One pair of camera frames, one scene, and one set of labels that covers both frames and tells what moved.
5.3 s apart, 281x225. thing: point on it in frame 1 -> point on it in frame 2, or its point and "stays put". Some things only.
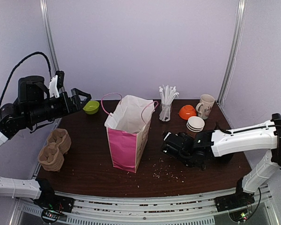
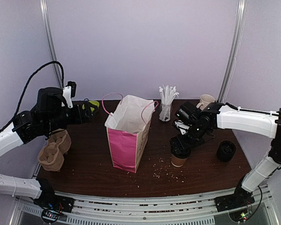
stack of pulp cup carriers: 51,155 stays put
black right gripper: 168,144 -> 180,147
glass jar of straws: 167,94 stays put
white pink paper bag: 128,126 stays put
